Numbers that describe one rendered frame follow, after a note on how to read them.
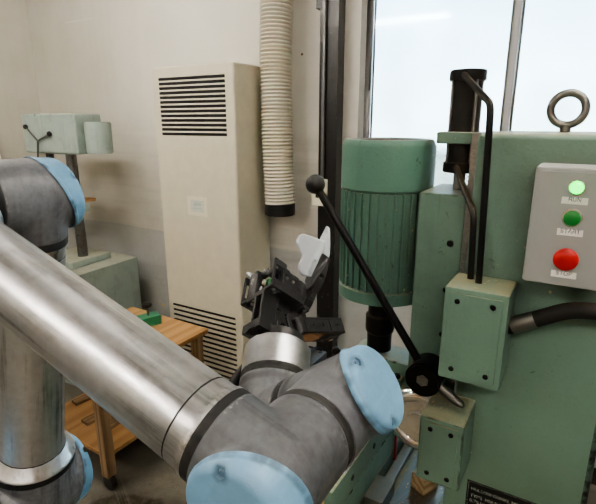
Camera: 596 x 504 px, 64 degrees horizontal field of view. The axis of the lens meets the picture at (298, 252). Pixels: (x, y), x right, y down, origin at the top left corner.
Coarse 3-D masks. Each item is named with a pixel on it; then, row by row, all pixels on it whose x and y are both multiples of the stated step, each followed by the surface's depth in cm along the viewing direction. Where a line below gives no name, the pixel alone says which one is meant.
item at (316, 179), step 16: (320, 176) 84; (320, 192) 84; (336, 224) 83; (352, 240) 83; (368, 272) 82; (384, 304) 82; (400, 336) 82; (416, 352) 81; (416, 368) 80; (432, 368) 78; (416, 384) 80; (432, 384) 79
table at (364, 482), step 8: (392, 432) 103; (384, 440) 99; (392, 440) 104; (384, 448) 99; (392, 448) 105; (376, 456) 95; (384, 456) 100; (376, 464) 96; (368, 472) 92; (376, 472) 97; (360, 480) 89; (368, 480) 93; (360, 488) 90; (352, 496) 86; (360, 496) 90
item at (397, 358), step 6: (360, 342) 105; (366, 342) 105; (396, 348) 102; (402, 348) 102; (384, 354) 99; (390, 354) 99; (396, 354) 99; (402, 354) 99; (408, 354) 99; (390, 360) 97; (396, 360) 97; (402, 360) 97; (390, 366) 97; (396, 366) 96; (402, 366) 96; (396, 372) 97; (402, 372) 96; (402, 384) 97
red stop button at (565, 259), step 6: (558, 252) 63; (564, 252) 63; (570, 252) 63; (558, 258) 63; (564, 258) 63; (570, 258) 63; (576, 258) 62; (558, 264) 64; (564, 264) 63; (570, 264) 63; (576, 264) 63; (564, 270) 64
